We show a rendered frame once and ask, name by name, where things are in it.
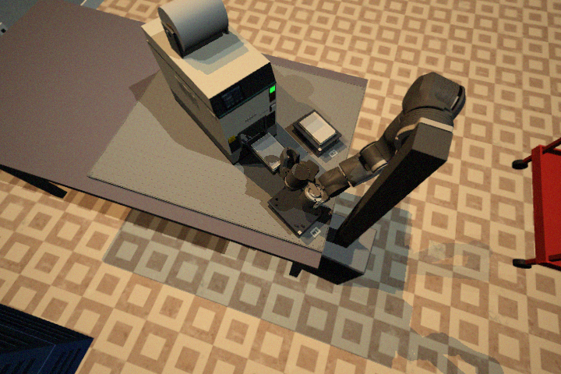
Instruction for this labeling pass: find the grey cylinder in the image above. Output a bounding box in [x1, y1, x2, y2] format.
[157, 0, 229, 52]

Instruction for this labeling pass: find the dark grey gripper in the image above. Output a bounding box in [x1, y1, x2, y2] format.
[280, 146, 320, 198]

